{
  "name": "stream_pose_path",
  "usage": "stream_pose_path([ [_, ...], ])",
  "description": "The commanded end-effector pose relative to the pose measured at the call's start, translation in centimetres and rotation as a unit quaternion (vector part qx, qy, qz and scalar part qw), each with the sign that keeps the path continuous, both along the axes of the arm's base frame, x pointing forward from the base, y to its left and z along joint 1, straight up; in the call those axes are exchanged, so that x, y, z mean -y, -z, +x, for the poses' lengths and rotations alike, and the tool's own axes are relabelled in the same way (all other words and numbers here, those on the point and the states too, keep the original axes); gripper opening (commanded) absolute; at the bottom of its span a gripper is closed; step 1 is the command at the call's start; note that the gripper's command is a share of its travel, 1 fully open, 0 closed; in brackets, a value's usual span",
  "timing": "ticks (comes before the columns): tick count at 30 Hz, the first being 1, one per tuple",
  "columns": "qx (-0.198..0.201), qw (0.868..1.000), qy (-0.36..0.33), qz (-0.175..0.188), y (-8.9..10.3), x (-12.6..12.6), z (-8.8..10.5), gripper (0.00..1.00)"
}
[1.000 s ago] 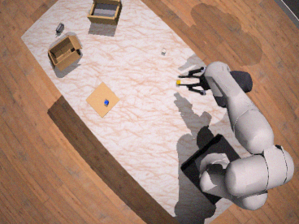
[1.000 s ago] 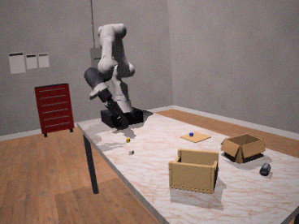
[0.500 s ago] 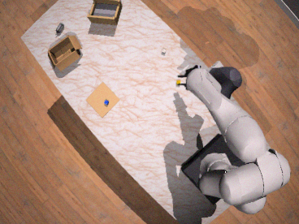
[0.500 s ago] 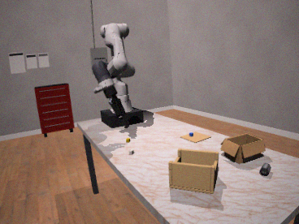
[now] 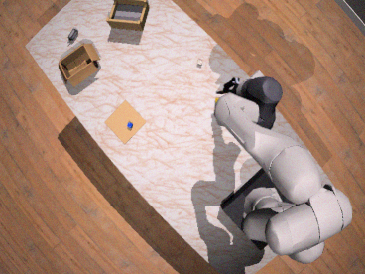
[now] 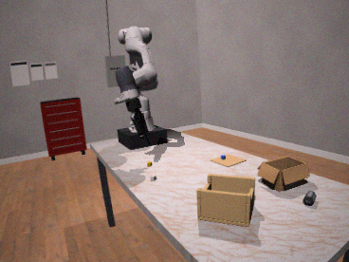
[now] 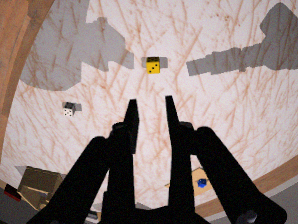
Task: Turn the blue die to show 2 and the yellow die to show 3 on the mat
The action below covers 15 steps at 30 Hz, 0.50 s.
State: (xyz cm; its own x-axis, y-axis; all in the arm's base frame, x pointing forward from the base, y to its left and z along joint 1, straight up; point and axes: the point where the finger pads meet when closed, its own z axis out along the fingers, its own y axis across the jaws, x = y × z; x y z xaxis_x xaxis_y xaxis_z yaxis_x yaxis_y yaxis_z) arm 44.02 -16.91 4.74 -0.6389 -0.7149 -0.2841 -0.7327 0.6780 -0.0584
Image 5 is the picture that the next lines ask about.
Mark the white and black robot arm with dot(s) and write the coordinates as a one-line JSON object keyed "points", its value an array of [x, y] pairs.
{"points": [[318, 214]]}

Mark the tan square mat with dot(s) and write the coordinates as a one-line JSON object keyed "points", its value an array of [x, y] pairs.
{"points": [[119, 119]]}

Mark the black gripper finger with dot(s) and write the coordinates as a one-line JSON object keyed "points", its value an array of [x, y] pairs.
{"points": [[230, 83]]}

